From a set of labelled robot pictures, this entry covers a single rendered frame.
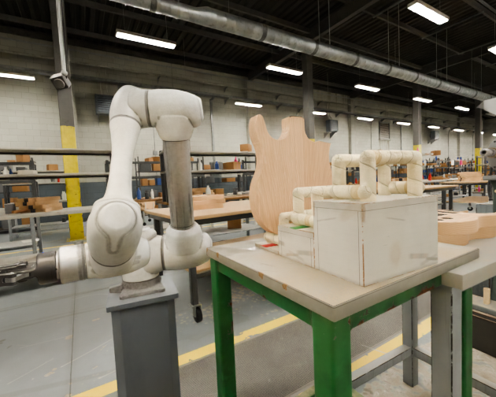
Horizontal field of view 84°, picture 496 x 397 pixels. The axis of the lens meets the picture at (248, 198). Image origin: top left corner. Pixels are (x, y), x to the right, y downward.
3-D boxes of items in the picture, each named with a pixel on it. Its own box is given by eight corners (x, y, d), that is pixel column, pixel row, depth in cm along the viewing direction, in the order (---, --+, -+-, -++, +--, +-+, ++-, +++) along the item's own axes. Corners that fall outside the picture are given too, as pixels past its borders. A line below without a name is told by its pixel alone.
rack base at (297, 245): (316, 269, 68) (315, 232, 68) (277, 255, 83) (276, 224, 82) (385, 251, 82) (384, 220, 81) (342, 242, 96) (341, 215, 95)
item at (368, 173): (369, 202, 57) (368, 156, 57) (357, 201, 60) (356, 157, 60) (379, 200, 59) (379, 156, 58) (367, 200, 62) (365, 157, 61)
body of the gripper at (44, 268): (58, 286, 63) (5, 296, 59) (60, 276, 71) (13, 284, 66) (55, 254, 63) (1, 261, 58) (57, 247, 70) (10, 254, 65)
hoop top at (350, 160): (338, 167, 64) (338, 153, 64) (328, 168, 67) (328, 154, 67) (393, 165, 73) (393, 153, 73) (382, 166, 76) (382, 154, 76)
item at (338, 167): (339, 200, 65) (338, 160, 64) (329, 199, 67) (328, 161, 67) (349, 199, 66) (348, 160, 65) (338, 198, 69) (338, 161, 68)
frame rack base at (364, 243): (366, 288, 55) (364, 203, 54) (313, 268, 69) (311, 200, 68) (438, 263, 69) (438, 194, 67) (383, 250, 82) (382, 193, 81)
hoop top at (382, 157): (369, 164, 57) (368, 148, 57) (356, 165, 60) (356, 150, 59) (424, 163, 66) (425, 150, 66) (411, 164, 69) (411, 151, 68)
